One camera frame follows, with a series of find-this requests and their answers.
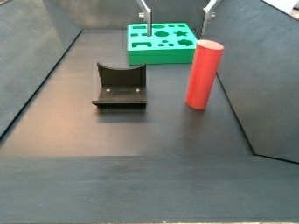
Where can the red oval cylinder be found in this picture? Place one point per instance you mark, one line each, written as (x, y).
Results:
(202, 72)

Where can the green shape sorter board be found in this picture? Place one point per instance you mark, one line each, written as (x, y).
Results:
(169, 46)

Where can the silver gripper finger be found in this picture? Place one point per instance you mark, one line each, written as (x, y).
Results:
(145, 15)
(208, 14)

